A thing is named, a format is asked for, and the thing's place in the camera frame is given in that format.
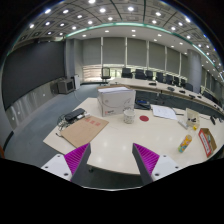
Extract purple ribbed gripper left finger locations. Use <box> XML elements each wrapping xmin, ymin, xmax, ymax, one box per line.
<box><xmin>41</xmin><ymin>142</ymin><xmax>92</xmax><ymax>186</ymax></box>

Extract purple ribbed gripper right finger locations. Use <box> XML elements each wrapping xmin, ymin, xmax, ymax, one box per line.
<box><xmin>131</xmin><ymin>142</ymin><xmax>182</xmax><ymax>186</ymax></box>

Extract orange drink plastic bottle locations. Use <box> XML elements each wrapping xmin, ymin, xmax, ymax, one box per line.
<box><xmin>178</xmin><ymin>135</ymin><xmax>192</xmax><ymax>152</ymax></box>

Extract brown kraft paper envelope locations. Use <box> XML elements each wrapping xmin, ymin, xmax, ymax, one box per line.
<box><xmin>61</xmin><ymin>116</ymin><xmax>108</xmax><ymax>148</ymax></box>

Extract red round coaster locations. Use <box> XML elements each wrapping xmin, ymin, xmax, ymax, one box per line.
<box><xmin>139</xmin><ymin>115</ymin><xmax>149</xmax><ymax>122</ymax></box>

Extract black power adapter box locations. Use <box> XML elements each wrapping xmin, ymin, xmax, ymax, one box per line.
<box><xmin>65</xmin><ymin>108</ymin><xmax>85</xmax><ymax>122</ymax></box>

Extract white paper cup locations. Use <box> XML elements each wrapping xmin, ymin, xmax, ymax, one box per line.
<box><xmin>124</xmin><ymin>109</ymin><xmax>135</xmax><ymax>124</ymax></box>

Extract white printed paper sheets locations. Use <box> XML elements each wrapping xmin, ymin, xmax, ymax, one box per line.
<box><xmin>152</xmin><ymin>105</ymin><xmax>177</xmax><ymax>120</ymax></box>

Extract white bag with black clip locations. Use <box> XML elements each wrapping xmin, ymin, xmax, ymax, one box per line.
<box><xmin>184</xmin><ymin>108</ymin><xmax>200</xmax><ymax>127</ymax></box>

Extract open red cardboard box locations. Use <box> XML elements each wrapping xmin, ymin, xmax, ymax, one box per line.
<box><xmin>198</xmin><ymin>128</ymin><xmax>217</xmax><ymax>157</ymax></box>

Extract white cardboard paper box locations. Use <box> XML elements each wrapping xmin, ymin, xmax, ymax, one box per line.
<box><xmin>97</xmin><ymin>86</ymin><xmax>136</xmax><ymax>117</ymax></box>

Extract long curved conference desk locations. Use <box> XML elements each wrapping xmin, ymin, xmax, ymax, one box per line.
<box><xmin>109</xmin><ymin>78</ymin><xmax>224</xmax><ymax>115</ymax></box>

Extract grey crt television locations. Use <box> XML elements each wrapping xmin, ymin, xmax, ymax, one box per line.
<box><xmin>57</xmin><ymin>79</ymin><xmax>74</xmax><ymax>94</ymax></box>

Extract black mesh office chair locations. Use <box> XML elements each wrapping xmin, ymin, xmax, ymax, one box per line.
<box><xmin>101</xmin><ymin>67</ymin><xmax>111</xmax><ymax>83</ymax></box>

